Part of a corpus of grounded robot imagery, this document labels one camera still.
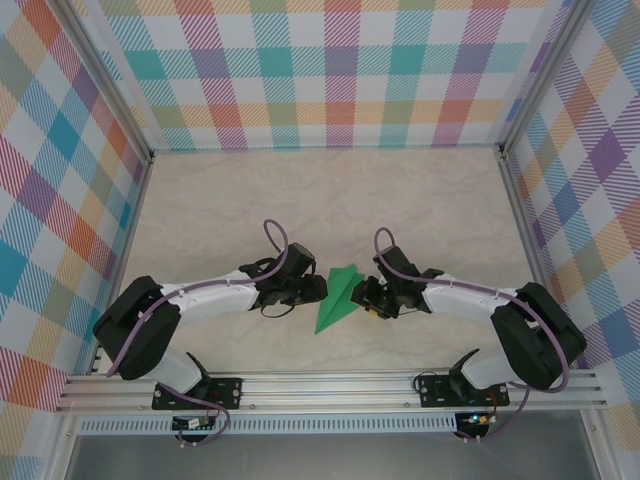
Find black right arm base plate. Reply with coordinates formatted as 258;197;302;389
418;372;510;407

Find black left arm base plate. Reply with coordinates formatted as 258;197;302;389
152;377;244;410

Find slotted grey cable duct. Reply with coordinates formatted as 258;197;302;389
78;413;459;435

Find aluminium frame post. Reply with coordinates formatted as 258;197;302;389
59;0;156;166
494;0;599;161

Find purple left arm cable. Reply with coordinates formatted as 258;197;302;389
105;218;301;447

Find grey metal shelf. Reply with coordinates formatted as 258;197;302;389
64;432;601;480

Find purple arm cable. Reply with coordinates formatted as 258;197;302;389
105;218;301;447
373;227;571;444

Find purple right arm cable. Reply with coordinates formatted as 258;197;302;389
373;227;571;444

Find aluminium side rail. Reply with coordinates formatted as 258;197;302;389
497;147;576;371
87;154;156;376

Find aluminium mounting rail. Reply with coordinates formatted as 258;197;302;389
54;367;609;414

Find small dark circuit board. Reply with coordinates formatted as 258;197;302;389
172;417;216;431

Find thin black left gripper wire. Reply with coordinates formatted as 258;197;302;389
260;299;296;319

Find green paper sheet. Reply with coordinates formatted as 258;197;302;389
313;264;366;335

